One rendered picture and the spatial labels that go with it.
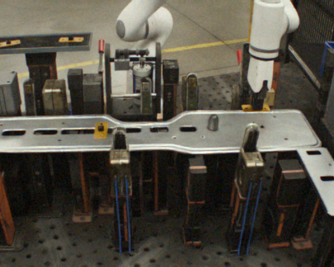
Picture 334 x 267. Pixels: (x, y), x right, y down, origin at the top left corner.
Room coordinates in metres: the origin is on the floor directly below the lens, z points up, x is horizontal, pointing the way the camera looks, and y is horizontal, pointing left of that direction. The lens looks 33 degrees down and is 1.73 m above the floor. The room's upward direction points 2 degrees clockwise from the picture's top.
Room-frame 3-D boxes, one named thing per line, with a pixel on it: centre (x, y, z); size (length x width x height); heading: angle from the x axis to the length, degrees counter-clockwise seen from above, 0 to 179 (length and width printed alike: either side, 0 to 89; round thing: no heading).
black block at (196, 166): (0.97, -0.09, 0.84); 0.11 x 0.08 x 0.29; 5
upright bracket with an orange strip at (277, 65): (1.32, -0.35, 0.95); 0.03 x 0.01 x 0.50; 95
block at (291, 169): (0.98, -0.35, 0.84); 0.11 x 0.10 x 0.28; 5
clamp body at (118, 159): (0.95, 0.12, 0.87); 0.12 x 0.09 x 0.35; 5
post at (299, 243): (0.97, -0.44, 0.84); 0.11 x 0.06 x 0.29; 5
